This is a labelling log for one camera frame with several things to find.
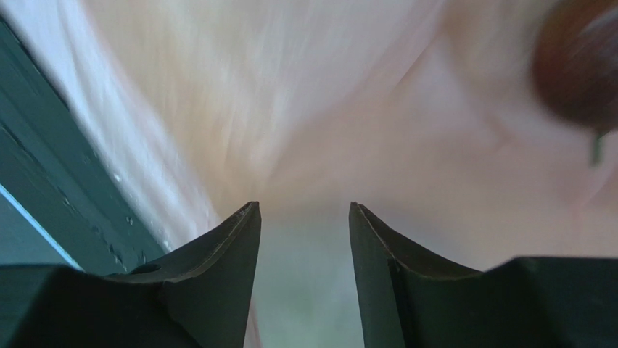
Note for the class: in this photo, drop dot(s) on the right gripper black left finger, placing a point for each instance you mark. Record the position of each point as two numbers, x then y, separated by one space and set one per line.
196 296

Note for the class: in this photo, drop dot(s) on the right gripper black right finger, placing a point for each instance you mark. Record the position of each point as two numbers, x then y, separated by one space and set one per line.
411 297

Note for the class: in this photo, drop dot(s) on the pink translucent plastic bag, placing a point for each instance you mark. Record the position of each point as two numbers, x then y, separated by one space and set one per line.
424 111

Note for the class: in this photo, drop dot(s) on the red fake fruit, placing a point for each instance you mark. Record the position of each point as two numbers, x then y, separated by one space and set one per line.
574 67

